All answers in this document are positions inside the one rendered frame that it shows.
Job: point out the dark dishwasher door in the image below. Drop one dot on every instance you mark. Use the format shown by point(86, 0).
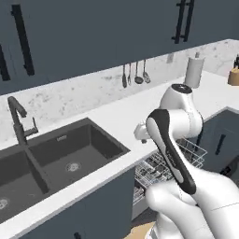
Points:
point(231, 177)

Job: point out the white paper towel roll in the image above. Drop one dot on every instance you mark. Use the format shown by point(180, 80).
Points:
point(194, 71)

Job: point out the grey dishwasher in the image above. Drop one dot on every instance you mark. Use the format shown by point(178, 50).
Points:
point(138, 205)

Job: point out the dark blue lower cupboard door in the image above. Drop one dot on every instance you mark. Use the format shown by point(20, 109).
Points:
point(102, 205)

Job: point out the hanging slim grey utensil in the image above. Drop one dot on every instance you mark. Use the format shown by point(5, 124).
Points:
point(129, 79)

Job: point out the dark blue upper cupboard door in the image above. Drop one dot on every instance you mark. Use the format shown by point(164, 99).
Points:
point(214, 18)
point(68, 37)
point(140, 28)
point(2, 18)

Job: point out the dark double sink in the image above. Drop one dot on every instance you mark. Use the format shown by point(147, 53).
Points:
point(77, 149)

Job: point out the grey wall outlet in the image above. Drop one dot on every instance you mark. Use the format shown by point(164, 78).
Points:
point(170, 58)

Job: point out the dark metal tap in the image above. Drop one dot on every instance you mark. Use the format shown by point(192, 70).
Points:
point(18, 124)

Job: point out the hanging dark spatula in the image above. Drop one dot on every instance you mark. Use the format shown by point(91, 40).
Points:
point(124, 81)

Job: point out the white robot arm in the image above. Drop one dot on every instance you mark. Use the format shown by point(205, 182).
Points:
point(214, 205)

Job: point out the dark blue corner cupboard door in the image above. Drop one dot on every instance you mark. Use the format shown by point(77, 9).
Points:
point(228, 124)

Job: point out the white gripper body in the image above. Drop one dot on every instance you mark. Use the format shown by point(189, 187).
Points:
point(141, 132)

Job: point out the hanging grey spoon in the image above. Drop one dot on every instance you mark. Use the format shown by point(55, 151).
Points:
point(146, 77)

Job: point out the wooden knife block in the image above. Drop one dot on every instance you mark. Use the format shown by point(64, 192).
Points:
point(234, 76)

